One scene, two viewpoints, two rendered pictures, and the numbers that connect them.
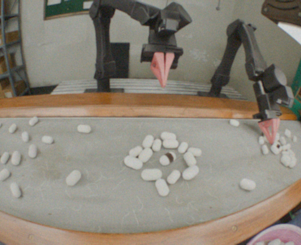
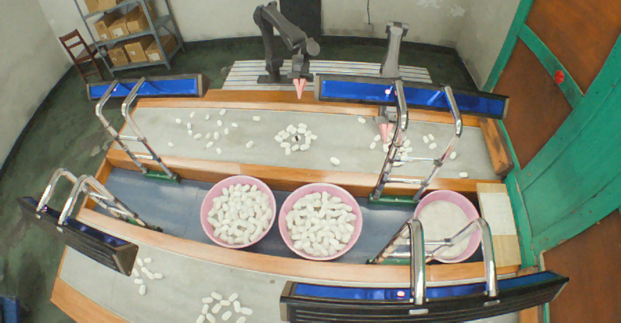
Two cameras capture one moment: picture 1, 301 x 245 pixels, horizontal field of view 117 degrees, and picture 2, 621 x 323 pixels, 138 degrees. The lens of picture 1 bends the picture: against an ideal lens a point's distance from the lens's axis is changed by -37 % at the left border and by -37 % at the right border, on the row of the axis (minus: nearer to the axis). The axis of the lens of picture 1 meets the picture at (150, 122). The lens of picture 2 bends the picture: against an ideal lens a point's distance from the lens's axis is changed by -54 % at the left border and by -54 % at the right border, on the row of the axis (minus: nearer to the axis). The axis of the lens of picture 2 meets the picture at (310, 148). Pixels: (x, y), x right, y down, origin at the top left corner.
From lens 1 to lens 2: 76 cm
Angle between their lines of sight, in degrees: 22
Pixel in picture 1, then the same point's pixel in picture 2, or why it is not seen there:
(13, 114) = (204, 105)
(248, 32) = (393, 37)
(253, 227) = (319, 179)
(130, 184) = (274, 148)
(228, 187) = (323, 159)
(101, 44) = (268, 46)
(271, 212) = (336, 178)
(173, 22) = (298, 66)
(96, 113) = (264, 107)
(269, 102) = (381, 111)
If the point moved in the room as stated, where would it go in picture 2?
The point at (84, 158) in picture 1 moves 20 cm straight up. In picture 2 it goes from (256, 135) to (245, 100)
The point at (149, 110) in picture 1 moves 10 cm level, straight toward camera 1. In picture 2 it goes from (298, 106) to (290, 123)
